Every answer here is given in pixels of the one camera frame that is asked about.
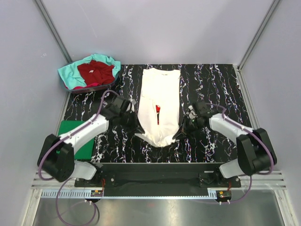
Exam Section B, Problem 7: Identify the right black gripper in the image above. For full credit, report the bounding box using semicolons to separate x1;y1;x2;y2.
173;115;205;140

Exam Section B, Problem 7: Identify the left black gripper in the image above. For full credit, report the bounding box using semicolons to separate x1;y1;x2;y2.
119;110;144;135

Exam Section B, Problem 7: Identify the white printed t-shirt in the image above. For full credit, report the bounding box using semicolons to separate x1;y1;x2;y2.
136;68;181;147

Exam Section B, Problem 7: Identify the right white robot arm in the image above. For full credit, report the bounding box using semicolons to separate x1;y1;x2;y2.
173;102;277;187

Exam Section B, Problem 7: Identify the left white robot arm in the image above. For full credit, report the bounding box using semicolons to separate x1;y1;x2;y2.
37;96;144;186

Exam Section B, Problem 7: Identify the dark laundry basket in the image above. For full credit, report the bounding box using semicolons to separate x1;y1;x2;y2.
60;73;119;94

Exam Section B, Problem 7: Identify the folded green t-shirt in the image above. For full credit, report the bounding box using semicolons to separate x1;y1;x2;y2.
58;121;94;161

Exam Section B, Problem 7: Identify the black marble table mat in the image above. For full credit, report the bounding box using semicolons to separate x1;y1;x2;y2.
64;64;251;163

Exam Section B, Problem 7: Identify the pink garment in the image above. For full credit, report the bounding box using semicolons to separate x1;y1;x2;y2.
73;83;100;90

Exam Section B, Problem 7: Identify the red t-shirt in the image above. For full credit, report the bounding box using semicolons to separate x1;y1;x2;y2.
77;60;115;86

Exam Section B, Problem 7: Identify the teal t-shirt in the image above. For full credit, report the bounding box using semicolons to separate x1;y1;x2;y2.
58;54;121;89

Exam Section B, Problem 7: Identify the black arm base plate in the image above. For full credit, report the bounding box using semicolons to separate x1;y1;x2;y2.
74;163;241;199

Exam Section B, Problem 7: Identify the aluminium frame rail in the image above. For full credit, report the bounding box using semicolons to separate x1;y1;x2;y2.
234;171;286;190

